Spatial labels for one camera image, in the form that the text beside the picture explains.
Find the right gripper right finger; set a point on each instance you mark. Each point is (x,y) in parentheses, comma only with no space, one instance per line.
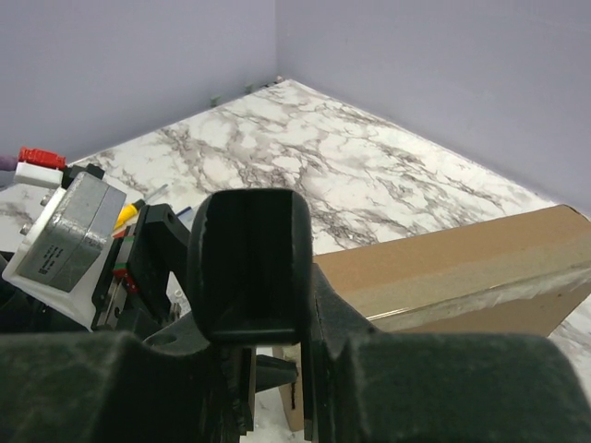
(362,384)

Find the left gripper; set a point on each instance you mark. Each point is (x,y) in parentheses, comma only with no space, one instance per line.
(131,292)

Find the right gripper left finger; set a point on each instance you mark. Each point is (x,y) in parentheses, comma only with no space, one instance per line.
(115,387)

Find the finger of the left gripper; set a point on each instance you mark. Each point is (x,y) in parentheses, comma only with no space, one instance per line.
(272,372)

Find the orange utility knife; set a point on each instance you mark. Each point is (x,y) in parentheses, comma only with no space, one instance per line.
(249,267)

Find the brown cardboard express box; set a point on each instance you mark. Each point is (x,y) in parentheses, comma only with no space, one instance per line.
(522,274)

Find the yellow handled screwdriver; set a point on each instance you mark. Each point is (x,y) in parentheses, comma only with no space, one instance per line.
(128,212)

